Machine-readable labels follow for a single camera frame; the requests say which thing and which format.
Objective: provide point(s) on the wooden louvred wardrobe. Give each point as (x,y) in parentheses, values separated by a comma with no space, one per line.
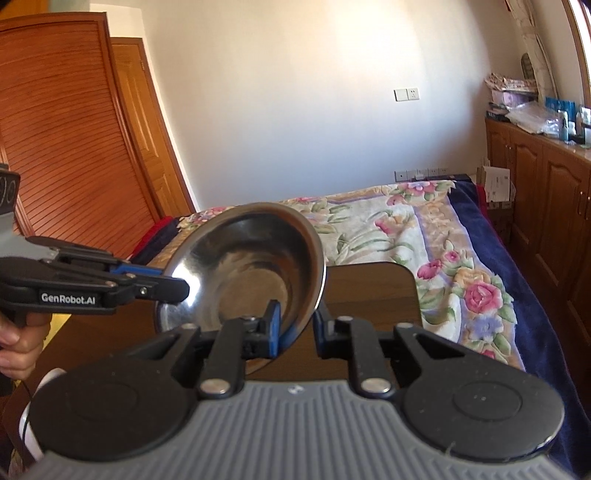
(91,172)

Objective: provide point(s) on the stacked boxes on cabinet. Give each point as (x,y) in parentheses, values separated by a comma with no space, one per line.
(507,94)

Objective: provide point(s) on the left hand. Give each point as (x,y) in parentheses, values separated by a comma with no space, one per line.
(22,346)

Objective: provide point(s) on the patterned window curtain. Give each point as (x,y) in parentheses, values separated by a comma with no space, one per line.
(523,14)

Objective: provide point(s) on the white wall switch plate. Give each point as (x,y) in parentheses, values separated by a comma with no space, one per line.
(403,95)

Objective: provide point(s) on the wall socket strip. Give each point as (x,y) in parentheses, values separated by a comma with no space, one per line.
(421,174)

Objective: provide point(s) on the floral bed quilt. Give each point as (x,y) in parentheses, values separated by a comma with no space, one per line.
(470,290)

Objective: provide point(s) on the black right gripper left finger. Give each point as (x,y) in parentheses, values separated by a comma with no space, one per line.
(252,338)

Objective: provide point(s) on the white paper bag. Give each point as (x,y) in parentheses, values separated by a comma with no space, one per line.
(496,182)

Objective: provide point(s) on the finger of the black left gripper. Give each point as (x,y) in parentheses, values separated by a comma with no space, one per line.
(90,257)
(157,290)

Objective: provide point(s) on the small steel bowl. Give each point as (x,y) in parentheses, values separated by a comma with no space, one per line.
(238,261)

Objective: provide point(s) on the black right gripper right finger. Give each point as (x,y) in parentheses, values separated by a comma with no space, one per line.
(353,339)

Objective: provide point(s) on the clear plastic bag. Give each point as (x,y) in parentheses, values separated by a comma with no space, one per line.
(535,119)

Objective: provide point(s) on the wooden cabinet row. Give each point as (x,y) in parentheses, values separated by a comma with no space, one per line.
(550,239)

